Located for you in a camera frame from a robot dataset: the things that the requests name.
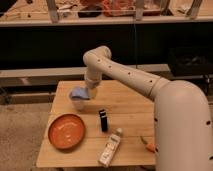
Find orange plate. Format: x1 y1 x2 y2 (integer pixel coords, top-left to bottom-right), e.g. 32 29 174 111
48 114 86 150

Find wooden table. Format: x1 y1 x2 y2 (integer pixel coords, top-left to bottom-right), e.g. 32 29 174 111
36 80 155 168

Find white plastic bottle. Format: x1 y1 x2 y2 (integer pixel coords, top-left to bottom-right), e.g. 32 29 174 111
98 128 123 167

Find long wooden shelf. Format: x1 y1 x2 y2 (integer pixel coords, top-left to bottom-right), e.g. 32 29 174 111
0 64 173 87

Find orange carrot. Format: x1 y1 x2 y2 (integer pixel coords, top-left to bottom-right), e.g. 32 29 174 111
140 137 155 152

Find black cable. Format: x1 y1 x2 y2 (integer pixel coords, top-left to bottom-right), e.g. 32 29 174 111
133 0 139 70

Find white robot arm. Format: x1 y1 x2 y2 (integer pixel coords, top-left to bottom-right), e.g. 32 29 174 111
83 46 213 171

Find white ceramic cup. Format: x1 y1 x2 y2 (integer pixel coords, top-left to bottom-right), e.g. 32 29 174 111
72 99 85 111

